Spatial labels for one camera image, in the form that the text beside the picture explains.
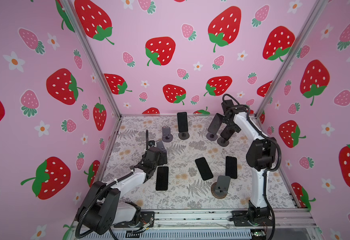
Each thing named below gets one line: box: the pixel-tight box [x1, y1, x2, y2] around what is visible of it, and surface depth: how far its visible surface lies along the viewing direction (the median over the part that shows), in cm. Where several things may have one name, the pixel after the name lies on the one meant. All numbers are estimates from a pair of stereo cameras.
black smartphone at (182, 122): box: [177, 112, 188, 133], surface depth 103 cm
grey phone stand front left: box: [156, 139, 167, 154], surface depth 95 cm
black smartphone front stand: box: [195, 157, 214, 181], surface depth 94 cm
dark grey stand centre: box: [178, 132, 190, 140], surface depth 110 cm
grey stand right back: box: [206, 132, 218, 141], surface depth 109 cm
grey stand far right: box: [217, 137, 230, 147], surface depth 106 cm
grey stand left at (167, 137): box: [162, 126, 173, 143], surface depth 104 cm
